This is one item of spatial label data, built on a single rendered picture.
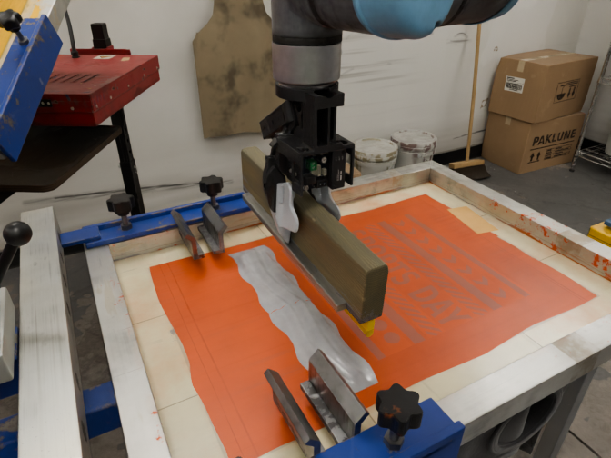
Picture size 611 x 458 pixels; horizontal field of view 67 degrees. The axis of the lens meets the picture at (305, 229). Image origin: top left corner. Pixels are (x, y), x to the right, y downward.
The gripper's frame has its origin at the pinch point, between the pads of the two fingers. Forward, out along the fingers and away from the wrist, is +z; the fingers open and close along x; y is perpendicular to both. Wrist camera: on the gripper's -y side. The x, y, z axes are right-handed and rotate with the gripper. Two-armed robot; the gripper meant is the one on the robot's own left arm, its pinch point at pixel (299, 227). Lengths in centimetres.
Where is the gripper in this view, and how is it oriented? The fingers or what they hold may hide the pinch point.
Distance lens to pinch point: 63.2
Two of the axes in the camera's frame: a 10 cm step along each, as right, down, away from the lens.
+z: 0.0, 8.6, 5.1
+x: 8.8, -2.4, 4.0
